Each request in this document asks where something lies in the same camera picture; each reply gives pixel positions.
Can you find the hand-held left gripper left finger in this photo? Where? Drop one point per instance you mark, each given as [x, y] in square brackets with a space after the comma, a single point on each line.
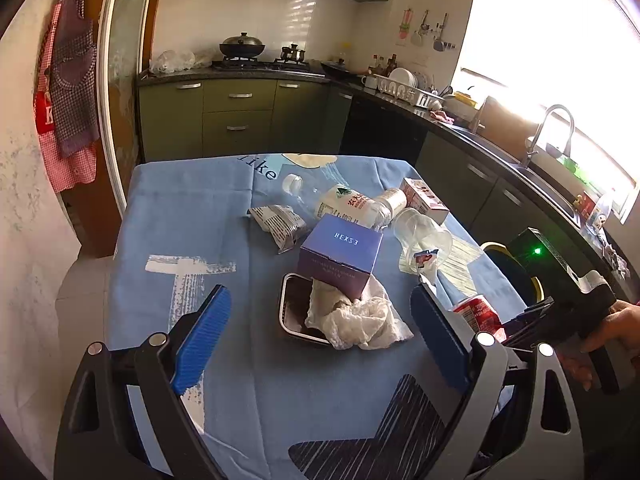
[202, 340]

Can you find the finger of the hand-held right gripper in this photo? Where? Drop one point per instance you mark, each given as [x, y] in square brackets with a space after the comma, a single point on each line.
[525, 337]
[535, 312]

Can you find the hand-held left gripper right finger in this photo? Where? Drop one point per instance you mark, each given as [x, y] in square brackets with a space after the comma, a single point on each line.
[440, 340]

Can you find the red soda can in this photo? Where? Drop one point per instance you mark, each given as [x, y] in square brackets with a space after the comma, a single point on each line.
[475, 310]

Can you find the trash bin with yellow rim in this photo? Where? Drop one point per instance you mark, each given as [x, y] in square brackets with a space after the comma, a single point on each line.
[492, 245]

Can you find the purple cardboard box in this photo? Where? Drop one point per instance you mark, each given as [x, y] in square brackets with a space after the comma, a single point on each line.
[340, 250]

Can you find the white printed cup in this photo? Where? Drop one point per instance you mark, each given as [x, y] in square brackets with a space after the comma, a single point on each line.
[395, 199]

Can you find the clear plastic bottle white label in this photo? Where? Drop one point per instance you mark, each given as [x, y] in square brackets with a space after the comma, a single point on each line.
[345, 206]

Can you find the person's right hand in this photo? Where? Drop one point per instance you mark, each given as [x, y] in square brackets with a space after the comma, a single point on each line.
[620, 325]

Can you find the red packet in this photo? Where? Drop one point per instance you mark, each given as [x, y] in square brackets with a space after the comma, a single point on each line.
[586, 206]

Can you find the small printed wrapper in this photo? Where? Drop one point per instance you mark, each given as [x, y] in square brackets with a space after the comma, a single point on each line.
[426, 259]

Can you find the crumpled white paper towel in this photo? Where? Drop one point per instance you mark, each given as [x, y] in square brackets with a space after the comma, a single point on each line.
[360, 320]

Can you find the kitchen sink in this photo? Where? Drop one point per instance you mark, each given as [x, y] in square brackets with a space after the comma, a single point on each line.
[545, 180]

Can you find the dark tray with metal rim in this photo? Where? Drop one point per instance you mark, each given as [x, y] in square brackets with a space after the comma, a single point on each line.
[294, 305]

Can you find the clear plastic cup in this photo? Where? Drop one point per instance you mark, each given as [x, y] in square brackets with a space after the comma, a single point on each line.
[420, 235]

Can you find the green sink-side lower cabinets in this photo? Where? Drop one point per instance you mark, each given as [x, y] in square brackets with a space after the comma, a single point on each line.
[475, 185]

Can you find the blue printed tablecloth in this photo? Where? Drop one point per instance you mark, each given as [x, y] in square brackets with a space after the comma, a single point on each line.
[200, 220]

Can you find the crumpled silver wrapper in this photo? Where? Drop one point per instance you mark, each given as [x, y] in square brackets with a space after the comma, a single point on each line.
[280, 222]

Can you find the pink and white milk carton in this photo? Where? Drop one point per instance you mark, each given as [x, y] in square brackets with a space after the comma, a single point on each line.
[425, 200]

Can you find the wooden cutting board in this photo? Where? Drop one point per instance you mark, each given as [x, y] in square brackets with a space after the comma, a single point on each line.
[505, 122]

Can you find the steel kitchen faucet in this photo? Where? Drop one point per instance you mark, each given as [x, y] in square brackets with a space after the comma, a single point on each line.
[547, 112]

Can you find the pink cloth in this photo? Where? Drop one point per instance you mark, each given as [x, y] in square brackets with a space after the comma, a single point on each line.
[442, 117]

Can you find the yellow lidded container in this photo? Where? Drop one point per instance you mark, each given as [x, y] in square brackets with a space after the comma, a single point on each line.
[465, 102]

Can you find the red checked apron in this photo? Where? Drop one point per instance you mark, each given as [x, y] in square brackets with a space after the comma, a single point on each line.
[75, 170]

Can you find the dark built-in appliance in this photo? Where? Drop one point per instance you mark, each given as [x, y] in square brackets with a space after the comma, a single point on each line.
[380, 130]

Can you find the green stove-side lower cabinets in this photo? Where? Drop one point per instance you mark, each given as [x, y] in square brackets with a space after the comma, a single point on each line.
[235, 120]

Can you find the white dish rack with dishes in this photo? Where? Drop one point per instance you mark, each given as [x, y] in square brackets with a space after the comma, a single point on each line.
[405, 87]

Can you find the kitchen window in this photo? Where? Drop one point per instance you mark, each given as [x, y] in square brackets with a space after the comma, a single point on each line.
[550, 35]

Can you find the white mug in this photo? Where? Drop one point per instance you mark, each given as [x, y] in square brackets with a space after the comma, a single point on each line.
[369, 82]

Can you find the group of condiment bottles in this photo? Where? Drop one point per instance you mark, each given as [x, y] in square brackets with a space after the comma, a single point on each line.
[382, 65]

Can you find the black countertop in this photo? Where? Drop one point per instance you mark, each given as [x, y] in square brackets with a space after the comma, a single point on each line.
[225, 74]

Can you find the glass sliding door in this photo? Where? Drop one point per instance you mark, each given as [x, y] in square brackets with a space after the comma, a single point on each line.
[122, 85]

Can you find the hanging kitchen utensils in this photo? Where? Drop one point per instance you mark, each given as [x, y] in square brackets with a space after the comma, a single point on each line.
[425, 30]

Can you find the gas stove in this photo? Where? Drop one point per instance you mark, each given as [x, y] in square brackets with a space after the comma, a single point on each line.
[260, 65]

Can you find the clear plastic bags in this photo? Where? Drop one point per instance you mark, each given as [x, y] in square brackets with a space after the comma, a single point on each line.
[175, 60]

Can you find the black frying pan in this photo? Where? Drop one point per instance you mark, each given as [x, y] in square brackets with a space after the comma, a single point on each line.
[337, 69]

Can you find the purple checked apron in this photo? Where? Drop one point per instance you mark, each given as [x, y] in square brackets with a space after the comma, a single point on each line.
[75, 75]

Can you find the black wok with lid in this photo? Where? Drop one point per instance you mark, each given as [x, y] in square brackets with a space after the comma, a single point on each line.
[242, 47]

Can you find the small black pot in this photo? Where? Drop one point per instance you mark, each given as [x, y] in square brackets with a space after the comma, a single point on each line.
[292, 54]

